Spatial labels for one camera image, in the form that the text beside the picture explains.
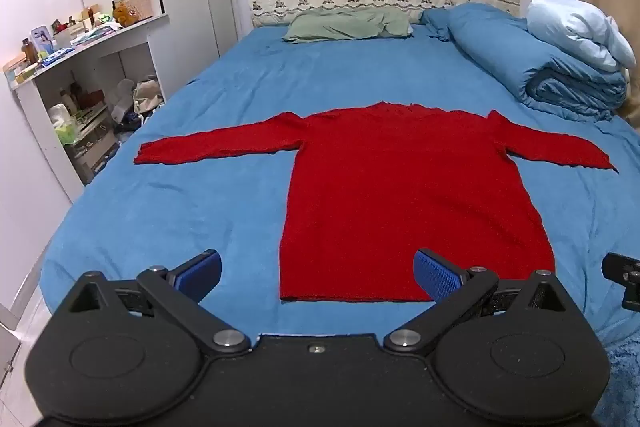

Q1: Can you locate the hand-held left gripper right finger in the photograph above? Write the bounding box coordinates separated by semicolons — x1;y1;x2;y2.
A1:
382;248;577;355

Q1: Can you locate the blue wipes packet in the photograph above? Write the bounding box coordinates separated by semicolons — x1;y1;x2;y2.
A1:
42;47;76;67

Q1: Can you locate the plastic drawer unit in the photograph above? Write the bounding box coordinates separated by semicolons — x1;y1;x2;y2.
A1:
64;106;122;184

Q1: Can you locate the green pillow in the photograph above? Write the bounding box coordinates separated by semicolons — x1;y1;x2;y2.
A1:
282;7;415;44

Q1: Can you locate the blue bed sheet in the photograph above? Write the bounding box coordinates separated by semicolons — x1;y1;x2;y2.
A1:
39;2;640;360

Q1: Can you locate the red knit sweater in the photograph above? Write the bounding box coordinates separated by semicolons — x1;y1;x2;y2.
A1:
133;101;619;304

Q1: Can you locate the brown teddy bear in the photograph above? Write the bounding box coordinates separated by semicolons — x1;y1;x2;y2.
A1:
113;4;139;28

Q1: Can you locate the white shelf desk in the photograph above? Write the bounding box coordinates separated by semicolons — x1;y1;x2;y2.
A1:
2;12;171;204

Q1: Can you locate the wicker basket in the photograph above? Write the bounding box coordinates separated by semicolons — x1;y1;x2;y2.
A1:
121;0;154;21

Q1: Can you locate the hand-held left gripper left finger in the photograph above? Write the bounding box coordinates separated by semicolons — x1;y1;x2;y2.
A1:
66;249;251;355

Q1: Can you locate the blue fluffy rug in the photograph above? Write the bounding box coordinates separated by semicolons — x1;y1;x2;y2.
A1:
594;307;640;427

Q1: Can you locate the blue picture box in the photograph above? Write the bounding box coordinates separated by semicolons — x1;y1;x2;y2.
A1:
30;25;54;56

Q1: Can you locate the beige cloth bag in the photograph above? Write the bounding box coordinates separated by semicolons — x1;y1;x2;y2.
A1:
132;79;166;116

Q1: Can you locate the green and white tissue pack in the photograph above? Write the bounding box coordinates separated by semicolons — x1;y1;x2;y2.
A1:
49;104;77;146

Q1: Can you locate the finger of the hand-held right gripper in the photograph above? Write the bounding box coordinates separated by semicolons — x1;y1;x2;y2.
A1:
601;252;640;314

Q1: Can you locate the clear plastic bag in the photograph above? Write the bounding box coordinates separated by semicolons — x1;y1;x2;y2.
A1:
107;79;136;124

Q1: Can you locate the blue rolled duvet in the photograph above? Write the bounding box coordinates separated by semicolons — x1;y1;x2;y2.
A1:
422;3;630;124

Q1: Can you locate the white pillow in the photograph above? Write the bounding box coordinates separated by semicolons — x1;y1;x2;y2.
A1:
526;0;637;72

